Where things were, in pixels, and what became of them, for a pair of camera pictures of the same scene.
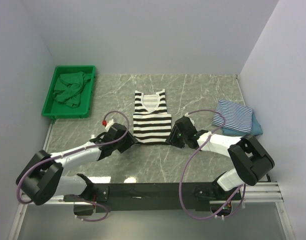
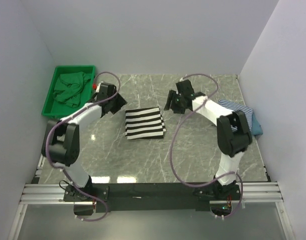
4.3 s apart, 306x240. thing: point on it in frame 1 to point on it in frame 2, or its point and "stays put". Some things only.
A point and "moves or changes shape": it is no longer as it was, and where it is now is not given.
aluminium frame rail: [265, 193] stays put
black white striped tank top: [152, 123] moves or changes shape
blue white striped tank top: [237, 117] stays put
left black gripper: [129, 140] to [121, 102]
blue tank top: [256, 129] stays put
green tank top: [68, 87] stays put
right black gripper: [172, 138] to [172, 96]
